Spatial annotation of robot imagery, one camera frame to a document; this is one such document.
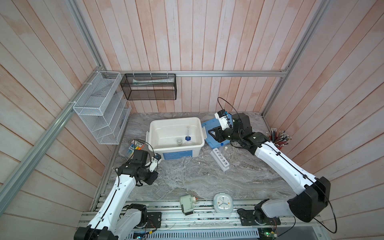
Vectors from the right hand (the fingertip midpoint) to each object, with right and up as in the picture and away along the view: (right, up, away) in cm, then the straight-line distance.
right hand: (210, 130), depth 77 cm
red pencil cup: (+42, -6, +9) cm, 43 cm away
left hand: (-32, -26, +3) cm, 41 cm away
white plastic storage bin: (-20, -6, +27) cm, 34 cm away
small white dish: (-18, -8, +25) cm, 32 cm away
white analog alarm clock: (+6, -38, -1) cm, 39 cm away
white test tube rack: (+8, -19, +13) cm, 25 cm away
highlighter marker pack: (-49, -11, +24) cm, 55 cm away
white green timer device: (-12, -37, -2) cm, 39 cm away
